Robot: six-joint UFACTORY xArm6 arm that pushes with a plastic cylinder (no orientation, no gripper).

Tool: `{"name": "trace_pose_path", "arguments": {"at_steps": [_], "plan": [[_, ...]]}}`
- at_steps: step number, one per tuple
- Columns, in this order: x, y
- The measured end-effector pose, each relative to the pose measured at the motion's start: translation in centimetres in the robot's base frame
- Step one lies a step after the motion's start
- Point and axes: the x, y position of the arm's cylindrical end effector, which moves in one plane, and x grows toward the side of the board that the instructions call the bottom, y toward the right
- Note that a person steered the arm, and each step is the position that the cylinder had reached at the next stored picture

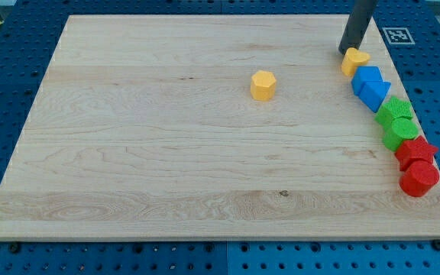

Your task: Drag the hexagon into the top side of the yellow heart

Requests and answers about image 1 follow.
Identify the green cylinder block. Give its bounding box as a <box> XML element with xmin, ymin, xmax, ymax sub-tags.
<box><xmin>383</xmin><ymin>118</ymin><xmax>419</xmax><ymax>152</ymax></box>

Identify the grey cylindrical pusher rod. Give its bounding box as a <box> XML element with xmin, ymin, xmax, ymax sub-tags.
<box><xmin>338</xmin><ymin>0</ymin><xmax>378</xmax><ymax>55</ymax></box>

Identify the white fiducial marker tag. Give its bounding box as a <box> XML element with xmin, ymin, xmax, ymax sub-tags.
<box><xmin>383</xmin><ymin>27</ymin><xmax>415</xmax><ymax>45</ymax></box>

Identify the blue triangle block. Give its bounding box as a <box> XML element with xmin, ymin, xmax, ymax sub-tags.
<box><xmin>358</xmin><ymin>81</ymin><xmax>391</xmax><ymax>113</ymax></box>

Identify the blue cube block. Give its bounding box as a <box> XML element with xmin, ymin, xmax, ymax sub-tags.
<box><xmin>351</xmin><ymin>66</ymin><xmax>383</xmax><ymax>95</ymax></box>

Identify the green star block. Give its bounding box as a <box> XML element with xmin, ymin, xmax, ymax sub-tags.
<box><xmin>375</xmin><ymin>96</ymin><xmax>413</xmax><ymax>130</ymax></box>

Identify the yellow hexagon block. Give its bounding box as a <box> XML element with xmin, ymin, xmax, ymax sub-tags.
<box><xmin>250</xmin><ymin>70</ymin><xmax>277</xmax><ymax>102</ymax></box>

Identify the yellow heart block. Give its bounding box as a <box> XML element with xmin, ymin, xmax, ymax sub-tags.
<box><xmin>341</xmin><ymin>47</ymin><xmax>370</xmax><ymax>76</ymax></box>

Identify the wooden board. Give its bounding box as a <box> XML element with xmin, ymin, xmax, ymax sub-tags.
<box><xmin>0</xmin><ymin>15</ymin><xmax>440</xmax><ymax>242</ymax></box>

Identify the red star block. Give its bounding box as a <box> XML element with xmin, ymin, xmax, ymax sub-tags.
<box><xmin>394</xmin><ymin>135</ymin><xmax>438</xmax><ymax>171</ymax></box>

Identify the red cylinder block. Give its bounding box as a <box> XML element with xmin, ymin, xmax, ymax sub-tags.
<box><xmin>399</xmin><ymin>160</ymin><xmax>440</xmax><ymax>197</ymax></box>

